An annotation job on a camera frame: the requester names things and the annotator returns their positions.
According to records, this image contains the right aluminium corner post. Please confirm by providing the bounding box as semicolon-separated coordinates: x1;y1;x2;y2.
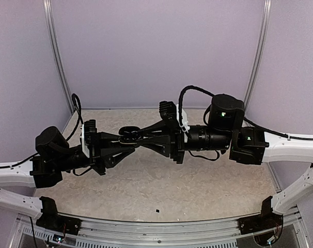
244;0;272;111

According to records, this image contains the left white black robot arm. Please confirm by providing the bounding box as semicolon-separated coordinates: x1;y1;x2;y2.
0;120;135;230

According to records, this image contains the left aluminium corner post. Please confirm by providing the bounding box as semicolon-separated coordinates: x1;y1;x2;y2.
42;0;74;114

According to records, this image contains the black earbuds charging case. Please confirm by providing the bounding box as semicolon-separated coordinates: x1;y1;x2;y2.
118;126;142;145

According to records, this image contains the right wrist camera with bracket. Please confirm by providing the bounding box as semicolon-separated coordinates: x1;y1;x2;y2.
159;101;190;132

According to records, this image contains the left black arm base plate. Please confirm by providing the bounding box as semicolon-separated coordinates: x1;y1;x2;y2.
36;196;82;236

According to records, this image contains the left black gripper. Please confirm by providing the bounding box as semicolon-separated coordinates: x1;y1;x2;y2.
55;130;134;176

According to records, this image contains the aluminium corner post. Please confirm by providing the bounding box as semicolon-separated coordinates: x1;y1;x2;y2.
42;0;74;114
244;0;272;111

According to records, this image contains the front aluminium rail frame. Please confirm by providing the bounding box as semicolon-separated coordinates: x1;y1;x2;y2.
6;165;312;248

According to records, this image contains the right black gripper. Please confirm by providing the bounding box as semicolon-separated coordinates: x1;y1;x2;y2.
136;118;232;164

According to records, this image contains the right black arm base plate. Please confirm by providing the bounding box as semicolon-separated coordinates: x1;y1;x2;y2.
238;196;283;235

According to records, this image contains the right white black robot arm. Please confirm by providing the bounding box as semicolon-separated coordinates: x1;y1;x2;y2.
136;94;313;229

